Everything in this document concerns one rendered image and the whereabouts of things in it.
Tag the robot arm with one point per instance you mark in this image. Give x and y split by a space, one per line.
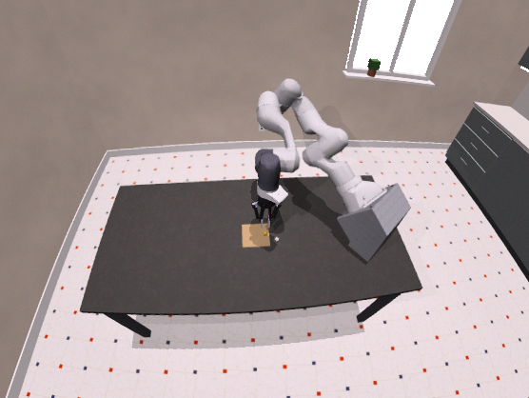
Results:
356 193

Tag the tan mat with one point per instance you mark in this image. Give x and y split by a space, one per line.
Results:
253 236

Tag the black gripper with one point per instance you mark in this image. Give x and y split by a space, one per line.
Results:
267 205

